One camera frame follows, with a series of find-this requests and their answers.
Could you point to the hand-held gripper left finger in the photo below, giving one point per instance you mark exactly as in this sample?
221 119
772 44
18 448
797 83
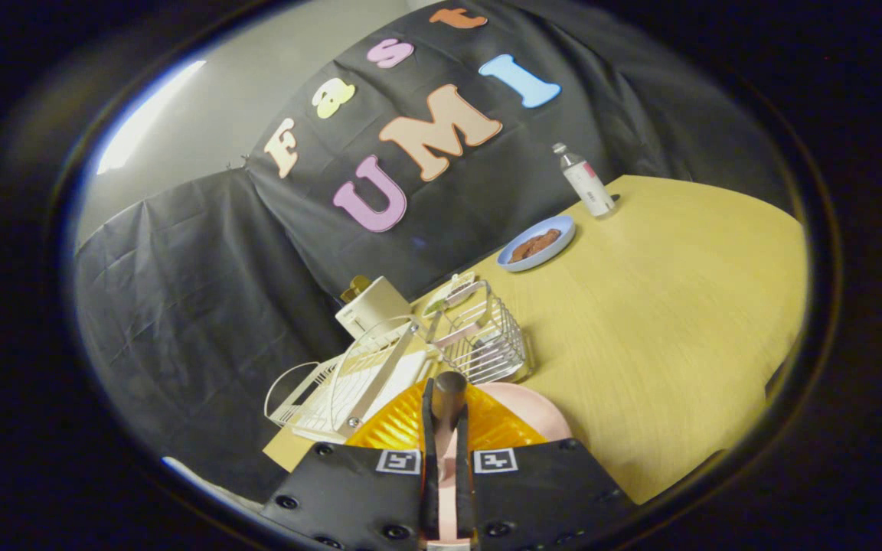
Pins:
349 493

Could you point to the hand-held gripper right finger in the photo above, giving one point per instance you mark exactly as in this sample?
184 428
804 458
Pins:
548 493

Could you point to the pink plate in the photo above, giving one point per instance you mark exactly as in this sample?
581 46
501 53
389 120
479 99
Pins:
533 409

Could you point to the small white dish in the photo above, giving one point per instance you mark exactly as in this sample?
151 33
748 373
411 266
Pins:
456 291

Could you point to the blue plate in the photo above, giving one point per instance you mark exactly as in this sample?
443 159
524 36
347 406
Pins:
560 229

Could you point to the white toaster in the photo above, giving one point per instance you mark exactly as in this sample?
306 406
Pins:
376 310

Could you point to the brown toast slice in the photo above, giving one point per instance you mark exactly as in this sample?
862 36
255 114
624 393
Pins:
355 288

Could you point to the brown food pieces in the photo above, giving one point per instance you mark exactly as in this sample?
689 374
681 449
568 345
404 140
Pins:
534 246

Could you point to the black backdrop cloth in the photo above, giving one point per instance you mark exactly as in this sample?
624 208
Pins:
181 306

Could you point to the clear bottle with white label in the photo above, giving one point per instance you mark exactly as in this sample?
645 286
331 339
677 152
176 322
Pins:
586 184

